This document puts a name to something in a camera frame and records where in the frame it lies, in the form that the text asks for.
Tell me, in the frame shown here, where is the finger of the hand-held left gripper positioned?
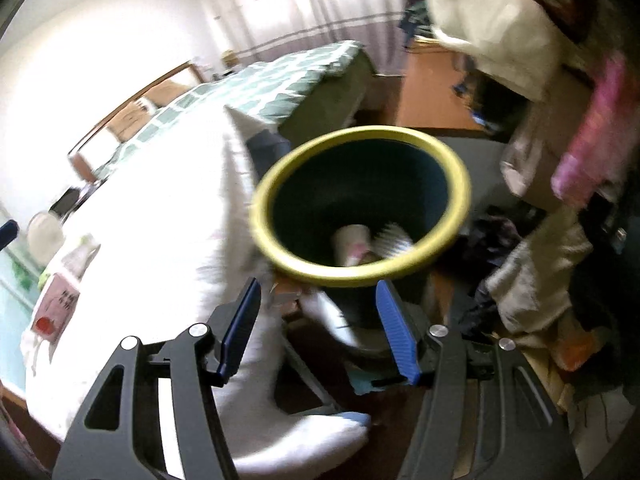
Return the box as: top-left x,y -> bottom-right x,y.
0,219 -> 20,250

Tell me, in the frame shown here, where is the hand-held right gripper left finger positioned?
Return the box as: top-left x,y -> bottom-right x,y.
52,276 -> 263,480

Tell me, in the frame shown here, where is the wooden bed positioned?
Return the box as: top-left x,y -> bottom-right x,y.
67,40 -> 378,186

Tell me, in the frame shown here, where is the brown bear pillow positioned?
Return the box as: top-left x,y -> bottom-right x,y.
145,79 -> 193,109
107,100 -> 153,142

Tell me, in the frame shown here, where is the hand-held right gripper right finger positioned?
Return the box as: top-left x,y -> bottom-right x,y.
375,279 -> 586,480

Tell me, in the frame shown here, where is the paper cup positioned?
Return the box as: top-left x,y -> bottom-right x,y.
331,225 -> 373,267

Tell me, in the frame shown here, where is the glass sliding wardrobe door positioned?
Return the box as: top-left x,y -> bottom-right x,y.
0,200 -> 38,396

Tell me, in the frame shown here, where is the mixed clothes heap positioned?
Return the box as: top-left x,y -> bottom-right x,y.
397,0 -> 436,43

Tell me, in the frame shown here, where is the yellow rimmed dark bin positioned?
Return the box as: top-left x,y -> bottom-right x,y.
250,126 -> 472,356

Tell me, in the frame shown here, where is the white foam packaging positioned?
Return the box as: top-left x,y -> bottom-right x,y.
372,222 -> 416,261

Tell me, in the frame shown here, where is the pink printed packet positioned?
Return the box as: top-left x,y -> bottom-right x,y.
31,272 -> 82,346

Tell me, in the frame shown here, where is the cream puffer jacket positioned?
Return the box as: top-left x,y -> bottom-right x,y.
425,0 -> 566,101

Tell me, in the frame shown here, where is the dark clothes pile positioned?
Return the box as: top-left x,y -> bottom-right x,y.
50,187 -> 83,216

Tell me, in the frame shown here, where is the low wooden cabinet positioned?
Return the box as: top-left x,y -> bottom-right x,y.
400,42 -> 481,133

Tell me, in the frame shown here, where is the green checked duvet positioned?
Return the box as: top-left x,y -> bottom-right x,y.
95,40 -> 363,181

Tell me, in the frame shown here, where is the pale pink curtain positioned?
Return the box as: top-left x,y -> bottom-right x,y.
197,0 -> 311,68
280,0 -> 426,76

